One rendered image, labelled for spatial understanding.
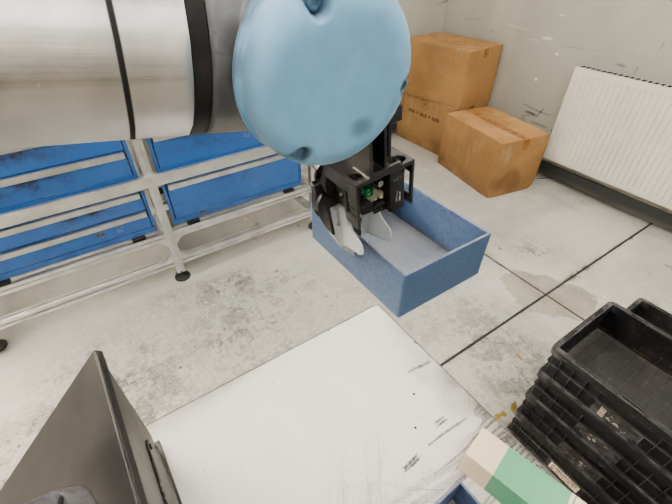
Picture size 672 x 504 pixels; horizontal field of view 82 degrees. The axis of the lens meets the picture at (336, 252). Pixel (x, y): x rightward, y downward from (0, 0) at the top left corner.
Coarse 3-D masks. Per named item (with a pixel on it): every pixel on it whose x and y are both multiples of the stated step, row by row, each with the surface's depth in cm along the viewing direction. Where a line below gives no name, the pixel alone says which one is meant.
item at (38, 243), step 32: (0, 160) 138; (32, 160) 143; (64, 160) 149; (96, 160) 154; (128, 160) 163; (0, 192) 143; (32, 192) 149; (64, 192) 156; (32, 224) 154; (64, 224) 161; (96, 224) 169; (128, 224) 177; (0, 256) 153; (32, 256) 161; (64, 256) 168
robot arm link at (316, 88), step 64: (0, 0) 10; (64, 0) 11; (128, 0) 12; (192, 0) 13; (256, 0) 13; (320, 0) 13; (384, 0) 13; (0, 64) 11; (64, 64) 12; (128, 64) 12; (192, 64) 13; (256, 64) 13; (320, 64) 14; (384, 64) 15; (0, 128) 12; (64, 128) 13; (128, 128) 14; (192, 128) 16; (256, 128) 15; (320, 128) 15
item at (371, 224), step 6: (366, 216) 47; (372, 216) 46; (378, 216) 45; (366, 222) 48; (372, 222) 47; (378, 222) 46; (384, 222) 45; (354, 228) 50; (366, 228) 48; (372, 228) 48; (378, 228) 46; (384, 228) 45; (360, 234) 49; (366, 234) 49; (372, 234) 48; (378, 234) 47; (384, 234) 46; (390, 234) 45; (366, 240) 50
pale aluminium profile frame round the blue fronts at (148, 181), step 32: (224, 160) 182; (96, 192) 158; (128, 192) 165; (288, 192) 216; (0, 224) 145; (160, 224) 185; (192, 224) 193; (96, 256) 174; (192, 256) 203; (0, 288) 159; (96, 288) 182; (0, 320) 166
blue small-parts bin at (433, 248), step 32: (416, 192) 58; (320, 224) 56; (352, 224) 62; (416, 224) 61; (448, 224) 55; (352, 256) 51; (384, 256) 45; (416, 256) 56; (448, 256) 46; (480, 256) 51; (384, 288) 47; (416, 288) 46; (448, 288) 51
